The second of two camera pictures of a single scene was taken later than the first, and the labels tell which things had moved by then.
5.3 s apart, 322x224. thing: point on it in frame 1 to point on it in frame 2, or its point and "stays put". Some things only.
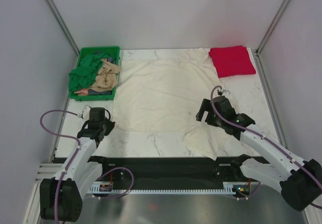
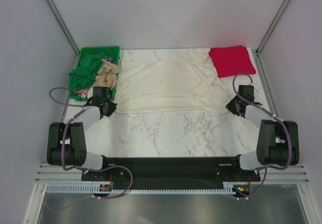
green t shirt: [84, 77] stays put
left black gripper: [110, 125] to [111, 109]
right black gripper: [205, 106] to [230, 106]
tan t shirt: [106, 77] stays put
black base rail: [170, 172] stays put
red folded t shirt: [230, 61] stays put
